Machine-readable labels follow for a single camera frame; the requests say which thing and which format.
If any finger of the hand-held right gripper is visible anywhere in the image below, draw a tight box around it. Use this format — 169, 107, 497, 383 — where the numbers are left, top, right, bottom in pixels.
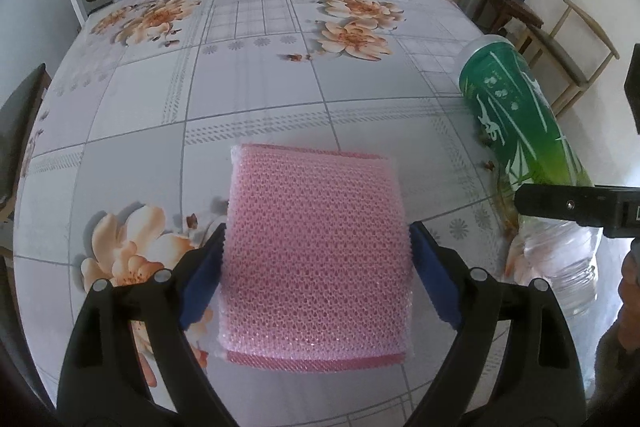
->
515, 184, 640, 238
625, 43, 640, 134

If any person's right hand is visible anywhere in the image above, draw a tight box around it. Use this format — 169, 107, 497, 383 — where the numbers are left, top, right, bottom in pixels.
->
617, 239, 640, 350

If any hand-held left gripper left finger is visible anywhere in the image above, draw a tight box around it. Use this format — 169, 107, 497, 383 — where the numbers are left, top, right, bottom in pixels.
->
56, 223, 236, 427

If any wooden chair dark seat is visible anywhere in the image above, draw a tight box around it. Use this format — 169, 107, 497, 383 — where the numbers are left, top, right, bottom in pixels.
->
515, 0, 621, 118

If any green label plastic bottle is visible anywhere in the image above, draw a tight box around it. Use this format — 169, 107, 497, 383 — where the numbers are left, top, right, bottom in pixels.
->
457, 34, 601, 318

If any pink sponge pack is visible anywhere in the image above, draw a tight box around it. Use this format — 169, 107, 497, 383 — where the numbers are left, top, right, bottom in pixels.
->
217, 143, 416, 366

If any dark wooden stool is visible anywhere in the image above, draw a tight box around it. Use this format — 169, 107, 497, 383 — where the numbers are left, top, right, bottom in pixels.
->
472, 0, 544, 52

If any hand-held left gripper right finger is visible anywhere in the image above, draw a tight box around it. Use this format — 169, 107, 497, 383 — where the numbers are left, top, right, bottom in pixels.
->
407, 221, 586, 427

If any person's right forearm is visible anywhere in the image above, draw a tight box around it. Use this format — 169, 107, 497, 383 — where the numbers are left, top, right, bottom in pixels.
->
590, 322, 632, 413

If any floral tablecloth table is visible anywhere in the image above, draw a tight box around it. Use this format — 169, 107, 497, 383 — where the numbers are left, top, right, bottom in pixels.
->
10, 0, 531, 427

